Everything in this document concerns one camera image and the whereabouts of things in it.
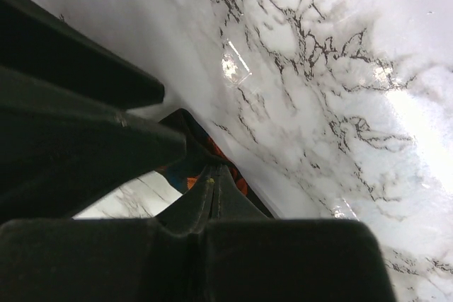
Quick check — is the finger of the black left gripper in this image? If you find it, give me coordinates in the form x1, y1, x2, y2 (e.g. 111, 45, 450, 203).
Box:
1, 68, 186, 221
1, 0, 165, 110

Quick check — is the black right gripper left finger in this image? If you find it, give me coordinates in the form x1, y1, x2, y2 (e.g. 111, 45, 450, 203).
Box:
1, 167, 216, 301

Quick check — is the dark orange-patterned necktie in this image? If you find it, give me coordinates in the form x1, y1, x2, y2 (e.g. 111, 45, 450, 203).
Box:
156, 109, 273, 218

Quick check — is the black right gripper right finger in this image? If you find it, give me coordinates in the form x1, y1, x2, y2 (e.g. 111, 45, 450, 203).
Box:
192, 166, 396, 301

